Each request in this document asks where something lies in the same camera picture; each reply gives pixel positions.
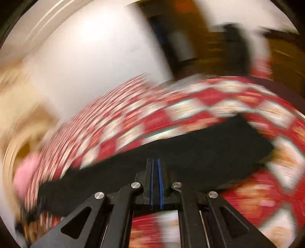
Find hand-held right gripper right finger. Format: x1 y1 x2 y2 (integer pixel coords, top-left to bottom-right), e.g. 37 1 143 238
155 159 278 248

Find cream round bed headboard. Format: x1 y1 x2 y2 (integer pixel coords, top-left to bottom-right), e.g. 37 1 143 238
0 134 48 215

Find dark wooden door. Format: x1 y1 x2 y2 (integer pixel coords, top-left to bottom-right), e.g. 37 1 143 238
140 0 305 89

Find beige patterned curtain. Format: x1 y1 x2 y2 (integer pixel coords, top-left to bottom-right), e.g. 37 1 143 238
0 60 55 136

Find black pants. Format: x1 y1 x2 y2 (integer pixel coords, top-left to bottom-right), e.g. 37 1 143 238
38 114 274 216

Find red checkered bear blanket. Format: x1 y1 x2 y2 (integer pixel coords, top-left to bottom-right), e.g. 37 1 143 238
14 57 305 248

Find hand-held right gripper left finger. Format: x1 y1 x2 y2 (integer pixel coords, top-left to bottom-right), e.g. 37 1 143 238
30 159 156 248

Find pink pillow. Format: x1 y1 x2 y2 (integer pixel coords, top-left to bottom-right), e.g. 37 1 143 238
13 153 41 198

